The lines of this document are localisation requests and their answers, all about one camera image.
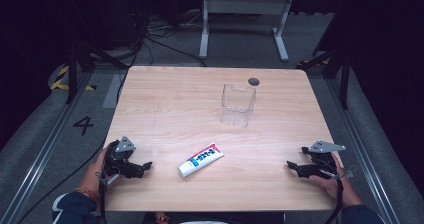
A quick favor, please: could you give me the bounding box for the person's right hand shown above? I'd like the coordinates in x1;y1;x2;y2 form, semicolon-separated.
307;153;364;208

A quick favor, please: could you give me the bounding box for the black metal stand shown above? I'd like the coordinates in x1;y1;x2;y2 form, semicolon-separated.
65;41;130;105
296;45;352;111

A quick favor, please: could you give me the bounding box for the white toothpaste tube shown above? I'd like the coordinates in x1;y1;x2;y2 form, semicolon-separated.
177;141;225;179

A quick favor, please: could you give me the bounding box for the person's left hand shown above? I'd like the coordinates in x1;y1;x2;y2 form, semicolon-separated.
79;146;112;200

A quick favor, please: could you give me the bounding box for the clear plastic container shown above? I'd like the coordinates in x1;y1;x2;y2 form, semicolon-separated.
220;83;257;128

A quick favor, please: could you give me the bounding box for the orange bracelet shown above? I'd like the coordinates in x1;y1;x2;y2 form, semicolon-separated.
74;187;98;200

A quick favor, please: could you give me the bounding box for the bundle of black cables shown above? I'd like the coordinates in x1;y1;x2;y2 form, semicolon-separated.
115;0;208;104

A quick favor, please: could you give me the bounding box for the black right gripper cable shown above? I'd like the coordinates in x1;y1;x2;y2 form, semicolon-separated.
322;170;358;224

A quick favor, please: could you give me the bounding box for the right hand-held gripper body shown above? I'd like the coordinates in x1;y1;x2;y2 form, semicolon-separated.
301;139;347;180

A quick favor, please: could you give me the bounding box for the grey metal floor rail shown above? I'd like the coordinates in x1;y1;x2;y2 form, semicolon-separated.
325;75;402;224
0;71;96;224

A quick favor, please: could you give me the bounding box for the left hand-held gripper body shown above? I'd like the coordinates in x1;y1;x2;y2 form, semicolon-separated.
103;135;138;186

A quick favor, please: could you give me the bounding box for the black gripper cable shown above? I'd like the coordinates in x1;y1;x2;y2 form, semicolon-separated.
322;170;358;224
95;171;120;224

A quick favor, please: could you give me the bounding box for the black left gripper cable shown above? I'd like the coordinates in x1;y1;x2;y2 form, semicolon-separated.
95;171;120;224

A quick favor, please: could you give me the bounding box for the grey floor tape patch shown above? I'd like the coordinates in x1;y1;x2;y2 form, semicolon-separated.
101;73;127;110

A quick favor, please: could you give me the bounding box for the white metal desk frame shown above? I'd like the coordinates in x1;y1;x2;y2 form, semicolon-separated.
198;0;295;63

